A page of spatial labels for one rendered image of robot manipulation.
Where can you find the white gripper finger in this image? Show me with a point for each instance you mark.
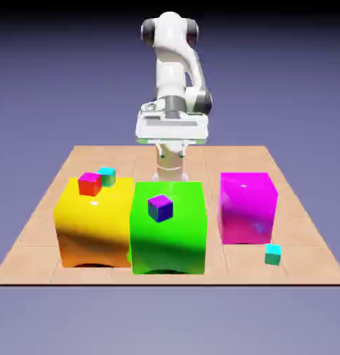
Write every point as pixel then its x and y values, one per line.
pixel 182 151
pixel 160 152

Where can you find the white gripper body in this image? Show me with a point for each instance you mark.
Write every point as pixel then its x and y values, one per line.
pixel 172 129

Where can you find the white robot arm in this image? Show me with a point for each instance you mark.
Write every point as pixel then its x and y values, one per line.
pixel 170 69

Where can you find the small cyan cube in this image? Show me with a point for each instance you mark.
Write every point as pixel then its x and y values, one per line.
pixel 273 255
pixel 109 174

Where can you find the small purple cube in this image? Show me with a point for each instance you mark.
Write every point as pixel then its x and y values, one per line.
pixel 159 209

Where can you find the small red cube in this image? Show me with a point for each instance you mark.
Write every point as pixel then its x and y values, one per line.
pixel 89 185

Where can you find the large magenta box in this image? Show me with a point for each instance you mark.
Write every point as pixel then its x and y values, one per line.
pixel 246 210

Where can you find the large green box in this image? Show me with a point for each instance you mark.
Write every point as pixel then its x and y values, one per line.
pixel 170 244

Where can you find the large yellow box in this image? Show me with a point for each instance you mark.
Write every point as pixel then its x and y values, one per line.
pixel 92 222

